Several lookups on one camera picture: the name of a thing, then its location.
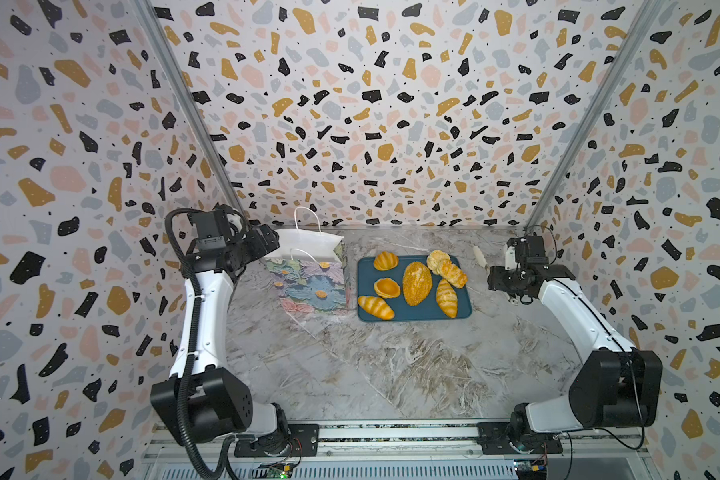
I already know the floral paper gift bag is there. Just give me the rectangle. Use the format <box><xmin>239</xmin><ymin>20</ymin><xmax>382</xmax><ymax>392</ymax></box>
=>
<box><xmin>264</xmin><ymin>226</ymin><xmax>349</xmax><ymax>314</ymax></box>

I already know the striped round bun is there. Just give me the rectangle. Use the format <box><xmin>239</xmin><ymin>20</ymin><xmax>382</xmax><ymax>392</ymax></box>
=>
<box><xmin>373</xmin><ymin>251</ymin><xmax>399</xmax><ymax>271</ymax></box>

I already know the golden shell bread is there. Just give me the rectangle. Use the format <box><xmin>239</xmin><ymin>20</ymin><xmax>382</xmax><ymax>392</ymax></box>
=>
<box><xmin>373</xmin><ymin>277</ymin><xmax>401</xmax><ymax>299</ymax></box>

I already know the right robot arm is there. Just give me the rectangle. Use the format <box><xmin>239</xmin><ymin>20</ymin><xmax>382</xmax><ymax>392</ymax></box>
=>
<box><xmin>487</xmin><ymin>265</ymin><xmax>663</xmax><ymax>452</ymax></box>

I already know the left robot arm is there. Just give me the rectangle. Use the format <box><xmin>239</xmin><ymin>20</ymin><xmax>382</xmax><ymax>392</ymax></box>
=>
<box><xmin>150</xmin><ymin>211</ymin><xmax>290</xmax><ymax>453</ymax></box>

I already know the twisted cheese bread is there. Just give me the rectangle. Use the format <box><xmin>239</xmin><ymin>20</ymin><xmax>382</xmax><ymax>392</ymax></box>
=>
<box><xmin>438</xmin><ymin>260</ymin><xmax>468</xmax><ymax>288</ymax></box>

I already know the striped croissant roll right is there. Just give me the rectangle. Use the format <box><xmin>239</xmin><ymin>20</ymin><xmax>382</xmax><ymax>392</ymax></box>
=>
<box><xmin>436</xmin><ymin>279</ymin><xmax>458</xmax><ymax>318</ymax></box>

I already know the striped croissant roll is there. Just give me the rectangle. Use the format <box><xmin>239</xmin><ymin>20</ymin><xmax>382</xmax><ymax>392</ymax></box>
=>
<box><xmin>357</xmin><ymin>296</ymin><xmax>395</xmax><ymax>321</ymax></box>
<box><xmin>436</xmin><ymin>279</ymin><xmax>458</xmax><ymax>318</ymax></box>

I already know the large seeded oval loaf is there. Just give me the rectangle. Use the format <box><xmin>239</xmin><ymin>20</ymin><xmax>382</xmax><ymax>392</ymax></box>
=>
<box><xmin>403</xmin><ymin>261</ymin><xmax>433</xmax><ymax>307</ymax></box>

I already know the teal plastic tray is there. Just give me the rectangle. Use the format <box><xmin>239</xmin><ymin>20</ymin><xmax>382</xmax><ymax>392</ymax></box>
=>
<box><xmin>356</xmin><ymin>251</ymin><xmax>472</xmax><ymax>323</ymax></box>

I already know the striped croissant roll left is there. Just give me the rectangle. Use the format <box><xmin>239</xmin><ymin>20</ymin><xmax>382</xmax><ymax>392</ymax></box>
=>
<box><xmin>357</xmin><ymin>296</ymin><xmax>395</xmax><ymax>321</ymax></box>

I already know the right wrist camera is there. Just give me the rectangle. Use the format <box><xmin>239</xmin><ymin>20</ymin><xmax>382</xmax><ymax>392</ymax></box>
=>
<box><xmin>504</xmin><ymin>235</ymin><xmax>549</xmax><ymax>270</ymax></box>

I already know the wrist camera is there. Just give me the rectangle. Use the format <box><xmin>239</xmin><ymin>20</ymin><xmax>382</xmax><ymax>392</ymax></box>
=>
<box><xmin>188</xmin><ymin>206</ymin><xmax>233</xmax><ymax>252</ymax></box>
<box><xmin>504</xmin><ymin>235</ymin><xmax>549</xmax><ymax>270</ymax></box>

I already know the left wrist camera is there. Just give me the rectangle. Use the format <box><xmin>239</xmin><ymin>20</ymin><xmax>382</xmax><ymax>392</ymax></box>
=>
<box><xmin>188</xmin><ymin>206</ymin><xmax>233</xmax><ymax>252</ymax></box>

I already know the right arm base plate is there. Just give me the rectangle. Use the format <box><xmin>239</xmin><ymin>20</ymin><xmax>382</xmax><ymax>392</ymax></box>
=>
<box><xmin>477</xmin><ymin>421</ymin><xmax>563</xmax><ymax>455</ymax></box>

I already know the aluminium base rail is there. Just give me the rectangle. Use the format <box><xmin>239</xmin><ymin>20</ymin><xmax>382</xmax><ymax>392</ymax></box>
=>
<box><xmin>137</xmin><ymin>416</ymin><xmax>655</xmax><ymax>480</ymax></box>

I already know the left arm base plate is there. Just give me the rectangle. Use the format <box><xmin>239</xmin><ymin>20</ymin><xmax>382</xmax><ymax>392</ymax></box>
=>
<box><xmin>234</xmin><ymin>423</ymin><xmax>320</xmax><ymax>459</ymax></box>

